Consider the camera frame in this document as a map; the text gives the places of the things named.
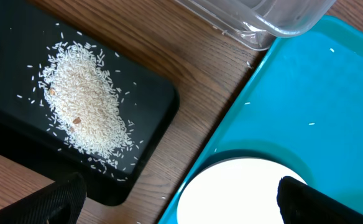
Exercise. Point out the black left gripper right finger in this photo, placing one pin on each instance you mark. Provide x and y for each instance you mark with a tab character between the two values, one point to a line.
301	204

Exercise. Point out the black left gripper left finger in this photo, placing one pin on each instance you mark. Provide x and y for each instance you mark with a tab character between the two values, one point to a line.
60	202

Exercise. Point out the large white plate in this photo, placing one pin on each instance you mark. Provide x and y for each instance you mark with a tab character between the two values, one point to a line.
241	190

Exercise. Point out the pile of white rice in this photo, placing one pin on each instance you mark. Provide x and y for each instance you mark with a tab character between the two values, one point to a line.
76	96

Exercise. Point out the teal plastic tray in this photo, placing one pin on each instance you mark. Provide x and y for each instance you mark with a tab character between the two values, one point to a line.
303	107

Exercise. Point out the black tray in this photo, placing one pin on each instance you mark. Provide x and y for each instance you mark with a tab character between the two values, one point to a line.
30	133

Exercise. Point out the clear bin lid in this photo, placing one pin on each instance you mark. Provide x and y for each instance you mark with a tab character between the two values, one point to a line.
231	17

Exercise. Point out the clear plastic bin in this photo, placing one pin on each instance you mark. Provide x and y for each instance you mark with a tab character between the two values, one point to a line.
286	18

